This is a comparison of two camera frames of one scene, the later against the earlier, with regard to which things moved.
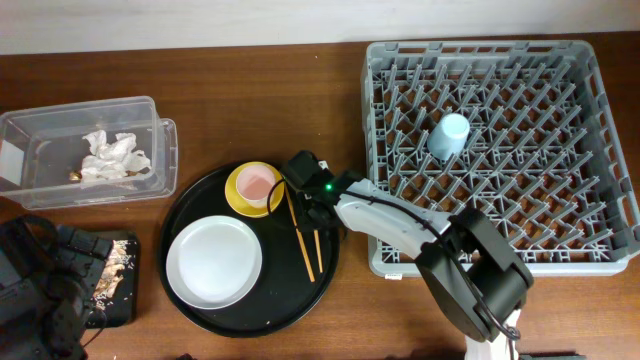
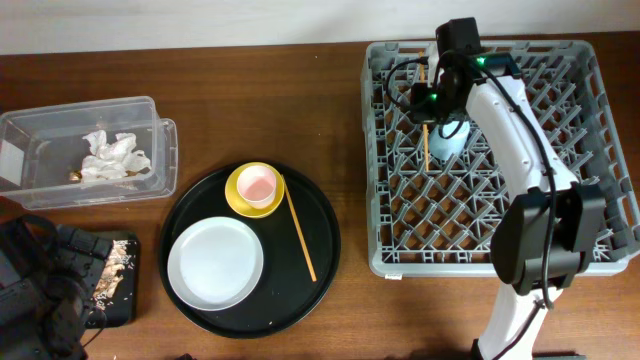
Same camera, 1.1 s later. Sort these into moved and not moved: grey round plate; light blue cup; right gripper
Moved: right gripper
Not moved: grey round plate; light blue cup
